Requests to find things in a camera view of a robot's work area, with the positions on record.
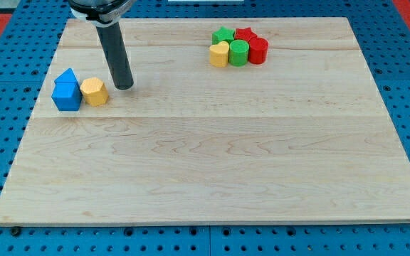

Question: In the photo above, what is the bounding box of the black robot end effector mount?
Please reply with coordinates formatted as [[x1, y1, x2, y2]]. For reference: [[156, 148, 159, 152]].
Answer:
[[68, 0, 136, 28]]

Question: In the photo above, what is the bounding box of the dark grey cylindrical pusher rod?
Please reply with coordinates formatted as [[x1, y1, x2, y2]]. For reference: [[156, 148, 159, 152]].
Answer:
[[96, 22, 134, 90]]

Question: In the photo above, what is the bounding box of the green star block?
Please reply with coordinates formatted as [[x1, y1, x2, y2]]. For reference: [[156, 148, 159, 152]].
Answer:
[[211, 26, 235, 45]]

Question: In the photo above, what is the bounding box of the red star block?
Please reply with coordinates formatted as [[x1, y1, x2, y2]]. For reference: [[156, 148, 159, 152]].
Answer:
[[233, 27, 258, 43]]

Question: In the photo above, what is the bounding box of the blue triangular block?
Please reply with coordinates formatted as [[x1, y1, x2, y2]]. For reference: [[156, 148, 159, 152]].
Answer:
[[54, 68, 78, 85]]

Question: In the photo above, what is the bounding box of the yellow hexagon block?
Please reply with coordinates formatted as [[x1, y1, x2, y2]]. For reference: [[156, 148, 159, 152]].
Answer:
[[80, 77, 109, 107]]

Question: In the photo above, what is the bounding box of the blue cube block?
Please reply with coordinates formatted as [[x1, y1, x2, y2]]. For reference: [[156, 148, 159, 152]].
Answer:
[[51, 82, 82, 111]]

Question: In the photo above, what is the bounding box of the yellow heart block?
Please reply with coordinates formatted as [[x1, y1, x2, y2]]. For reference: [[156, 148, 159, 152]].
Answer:
[[209, 41, 230, 68]]

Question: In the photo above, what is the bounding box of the green cylinder block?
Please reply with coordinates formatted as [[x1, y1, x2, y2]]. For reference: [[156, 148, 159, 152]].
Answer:
[[228, 39, 249, 67]]

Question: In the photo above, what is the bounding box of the red cylinder block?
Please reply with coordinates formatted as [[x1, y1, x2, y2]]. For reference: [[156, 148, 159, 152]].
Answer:
[[248, 37, 269, 65]]

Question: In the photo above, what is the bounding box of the light wooden board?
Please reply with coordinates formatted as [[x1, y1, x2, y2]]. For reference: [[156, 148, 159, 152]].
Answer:
[[0, 17, 410, 227]]

